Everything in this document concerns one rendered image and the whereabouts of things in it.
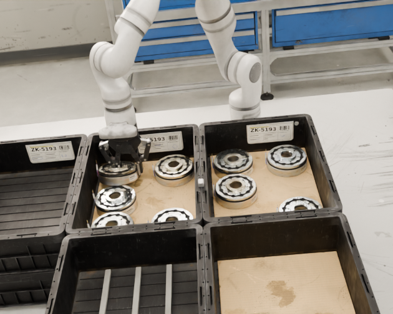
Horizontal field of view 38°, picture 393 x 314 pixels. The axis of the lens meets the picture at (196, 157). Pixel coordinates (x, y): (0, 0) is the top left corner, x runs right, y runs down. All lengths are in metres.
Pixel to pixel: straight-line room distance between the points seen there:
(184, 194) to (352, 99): 0.85
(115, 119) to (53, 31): 2.92
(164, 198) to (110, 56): 0.39
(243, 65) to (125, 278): 0.69
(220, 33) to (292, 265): 0.63
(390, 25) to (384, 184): 1.87
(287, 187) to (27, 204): 0.67
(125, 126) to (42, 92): 2.58
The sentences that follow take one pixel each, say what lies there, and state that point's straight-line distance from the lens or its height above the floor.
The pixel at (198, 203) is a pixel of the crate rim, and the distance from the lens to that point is 1.30.
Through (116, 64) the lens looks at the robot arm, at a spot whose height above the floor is 1.19.
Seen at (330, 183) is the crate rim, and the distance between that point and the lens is 1.35.
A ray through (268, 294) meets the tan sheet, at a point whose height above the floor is 0.83.
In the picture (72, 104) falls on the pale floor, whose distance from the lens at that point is 3.71.
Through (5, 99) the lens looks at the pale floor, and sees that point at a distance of 3.97.
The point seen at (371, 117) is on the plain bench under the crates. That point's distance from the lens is 2.00.
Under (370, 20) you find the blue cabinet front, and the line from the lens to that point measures 3.43.
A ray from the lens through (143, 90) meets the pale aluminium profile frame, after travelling 3.42.
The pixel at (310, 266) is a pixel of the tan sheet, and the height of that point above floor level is 0.83.
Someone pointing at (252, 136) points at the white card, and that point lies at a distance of 1.57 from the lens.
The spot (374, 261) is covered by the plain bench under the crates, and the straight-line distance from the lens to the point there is 1.48.
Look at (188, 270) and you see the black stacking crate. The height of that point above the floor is 0.83.
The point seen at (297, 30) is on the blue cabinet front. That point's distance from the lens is 3.34.
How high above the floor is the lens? 1.75
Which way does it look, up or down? 35 degrees down
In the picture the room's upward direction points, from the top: 7 degrees counter-clockwise
